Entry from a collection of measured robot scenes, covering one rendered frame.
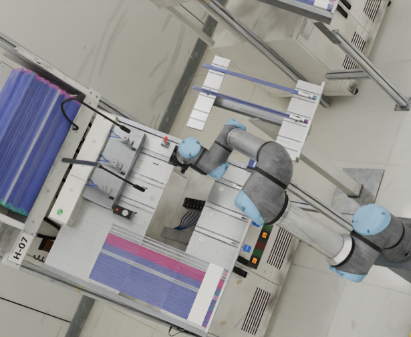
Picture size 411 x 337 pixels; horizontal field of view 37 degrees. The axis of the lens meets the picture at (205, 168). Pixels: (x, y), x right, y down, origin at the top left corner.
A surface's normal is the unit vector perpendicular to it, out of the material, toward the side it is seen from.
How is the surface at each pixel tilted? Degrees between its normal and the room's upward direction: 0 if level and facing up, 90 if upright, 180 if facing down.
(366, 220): 7
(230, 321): 90
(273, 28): 0
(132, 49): 90
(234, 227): 45
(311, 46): 90
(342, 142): 0
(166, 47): 90
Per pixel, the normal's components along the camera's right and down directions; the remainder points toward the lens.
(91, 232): -0.05, -0.25
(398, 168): -0.68, -0.43
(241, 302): 0.59, 0.08
